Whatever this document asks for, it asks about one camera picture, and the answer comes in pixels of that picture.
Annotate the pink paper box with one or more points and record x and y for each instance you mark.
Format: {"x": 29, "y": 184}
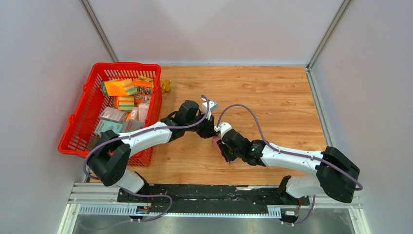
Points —
{"x": 220, "y": 148}

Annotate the yellow banana toy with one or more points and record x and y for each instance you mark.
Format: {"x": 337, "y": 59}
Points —
{"x": 165, "y": 85}

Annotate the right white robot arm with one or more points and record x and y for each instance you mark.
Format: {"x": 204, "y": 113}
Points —
{"x": 328, "y": 172}

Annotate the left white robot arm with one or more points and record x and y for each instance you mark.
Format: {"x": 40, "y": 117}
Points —
{"x": 109, "y": 157}

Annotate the teal snack packet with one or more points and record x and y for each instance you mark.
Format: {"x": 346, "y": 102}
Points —
{"x": 105, "y": 125}

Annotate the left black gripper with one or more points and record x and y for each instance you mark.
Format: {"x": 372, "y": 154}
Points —
{"x": 208, "y": 131}

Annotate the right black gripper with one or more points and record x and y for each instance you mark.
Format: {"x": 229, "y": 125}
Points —
{"x": 223, "y": 148}

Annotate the red plastic basket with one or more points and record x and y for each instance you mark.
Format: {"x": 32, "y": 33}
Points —
{"x": 82, "y": 123}

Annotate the orange green sponge pack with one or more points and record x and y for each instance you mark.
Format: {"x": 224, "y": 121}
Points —
{"x": 118, "y": 87}

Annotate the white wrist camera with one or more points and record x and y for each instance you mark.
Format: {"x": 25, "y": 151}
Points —
{"x": 222, "y": 128}
{"x": 207, "y": 107}

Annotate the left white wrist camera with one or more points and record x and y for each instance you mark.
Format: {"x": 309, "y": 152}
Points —
{"x": 207, "y": 107}

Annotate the aluminium frame rail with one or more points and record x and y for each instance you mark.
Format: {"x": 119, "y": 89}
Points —
{"x": 94, "y": 198}

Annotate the brown crumpled packet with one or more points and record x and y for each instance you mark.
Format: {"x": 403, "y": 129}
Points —
{"x": 92, "y": 142}

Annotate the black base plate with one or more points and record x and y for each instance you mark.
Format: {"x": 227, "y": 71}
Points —
{"x": 155, "y": 195}

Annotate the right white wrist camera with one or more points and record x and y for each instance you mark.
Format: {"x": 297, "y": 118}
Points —
{"x": 222, "y": 128}

